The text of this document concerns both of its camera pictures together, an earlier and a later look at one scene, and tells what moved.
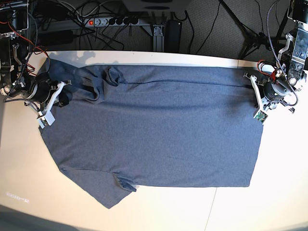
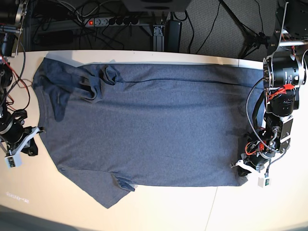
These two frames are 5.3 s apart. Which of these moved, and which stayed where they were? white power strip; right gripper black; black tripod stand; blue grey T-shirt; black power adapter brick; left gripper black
Moved: right gripper black; left gripper black
Stayed: white power strip; black power adapter brick; blue grey T-shirt; black tripod stand
